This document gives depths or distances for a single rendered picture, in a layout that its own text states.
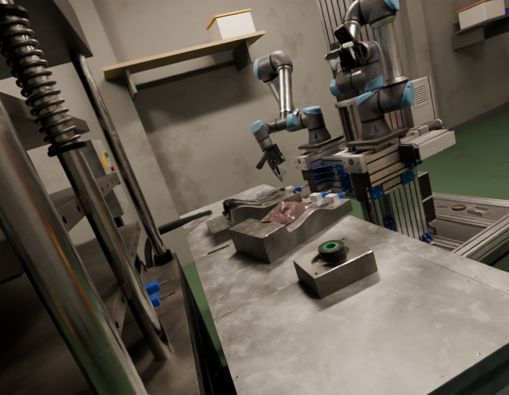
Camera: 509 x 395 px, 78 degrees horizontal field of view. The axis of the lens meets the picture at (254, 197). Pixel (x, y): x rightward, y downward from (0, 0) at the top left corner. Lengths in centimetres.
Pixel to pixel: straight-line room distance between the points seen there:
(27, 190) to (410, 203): 205
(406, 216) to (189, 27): 293
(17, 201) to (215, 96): 344
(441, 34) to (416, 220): 438
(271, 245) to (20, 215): 91
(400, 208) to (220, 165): 223
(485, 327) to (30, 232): 81
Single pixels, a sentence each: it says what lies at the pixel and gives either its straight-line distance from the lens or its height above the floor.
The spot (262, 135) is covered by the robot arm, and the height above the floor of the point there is 121.
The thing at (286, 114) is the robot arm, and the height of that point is 128.
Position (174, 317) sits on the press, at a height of 78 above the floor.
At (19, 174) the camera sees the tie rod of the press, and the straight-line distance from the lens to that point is 45.
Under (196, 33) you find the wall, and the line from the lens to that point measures 392.
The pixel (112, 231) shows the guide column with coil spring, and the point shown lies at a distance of 87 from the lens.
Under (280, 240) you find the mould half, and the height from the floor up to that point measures 86.
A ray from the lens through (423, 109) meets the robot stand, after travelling 220.
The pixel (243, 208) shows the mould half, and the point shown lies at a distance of 157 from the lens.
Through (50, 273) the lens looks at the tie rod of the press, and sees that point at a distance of 46.
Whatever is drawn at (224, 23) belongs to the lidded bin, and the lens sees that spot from 353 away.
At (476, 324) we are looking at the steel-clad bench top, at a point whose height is 80.
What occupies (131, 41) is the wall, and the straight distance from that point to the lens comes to 377.
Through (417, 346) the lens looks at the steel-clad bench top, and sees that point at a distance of 79.
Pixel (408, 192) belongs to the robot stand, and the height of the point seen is 59.
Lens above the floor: 134
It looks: 14 degrees down
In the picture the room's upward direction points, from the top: 18 degrees counter-clockwise
